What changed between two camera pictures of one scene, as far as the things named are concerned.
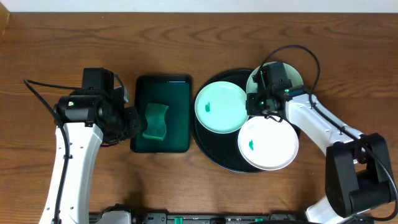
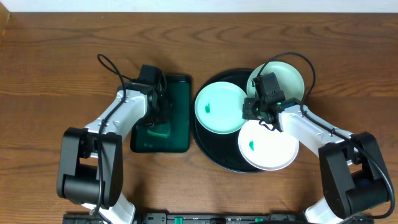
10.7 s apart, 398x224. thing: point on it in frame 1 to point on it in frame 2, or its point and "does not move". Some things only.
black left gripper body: x=134 y=122 to x=160 y=115
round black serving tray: x=222 y=149 does not move
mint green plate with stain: x=221 y=107 does not move
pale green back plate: x=291 y=73 does not move
